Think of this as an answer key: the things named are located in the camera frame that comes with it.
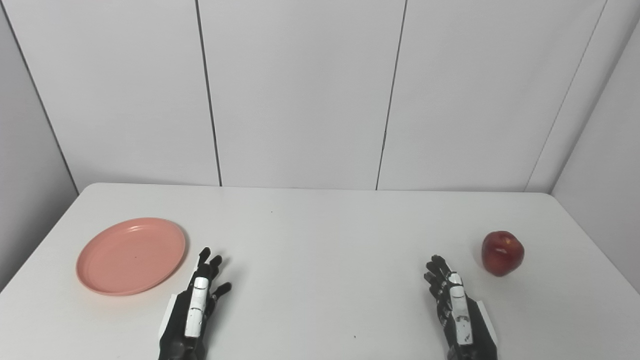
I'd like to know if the pink round plate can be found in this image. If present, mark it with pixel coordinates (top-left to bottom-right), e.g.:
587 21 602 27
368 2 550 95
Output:
76 217 186 297

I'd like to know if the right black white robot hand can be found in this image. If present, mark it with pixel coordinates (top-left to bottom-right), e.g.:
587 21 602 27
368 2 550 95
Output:
423 255 499 360

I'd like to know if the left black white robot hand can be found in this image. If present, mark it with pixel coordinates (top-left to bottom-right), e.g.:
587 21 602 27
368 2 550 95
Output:
158 247 233 360

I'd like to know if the red apple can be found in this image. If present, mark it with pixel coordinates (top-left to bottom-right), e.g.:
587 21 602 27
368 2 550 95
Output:
481 230 525 277

